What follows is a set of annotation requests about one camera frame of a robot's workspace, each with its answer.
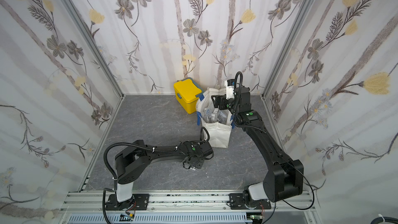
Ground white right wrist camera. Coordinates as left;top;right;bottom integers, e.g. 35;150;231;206
224;79;236;100

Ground yellow lidded storage box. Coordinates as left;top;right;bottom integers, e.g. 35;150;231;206
174;77;203;114

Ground white canvas bag blue handles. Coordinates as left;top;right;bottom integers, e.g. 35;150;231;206
196;88;233;148

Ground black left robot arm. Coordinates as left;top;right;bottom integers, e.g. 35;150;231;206
103;140;214;211

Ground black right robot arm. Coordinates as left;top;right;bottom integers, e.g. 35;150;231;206
211;87;304;207

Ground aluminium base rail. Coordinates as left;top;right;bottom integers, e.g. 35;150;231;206
56;190;321;224

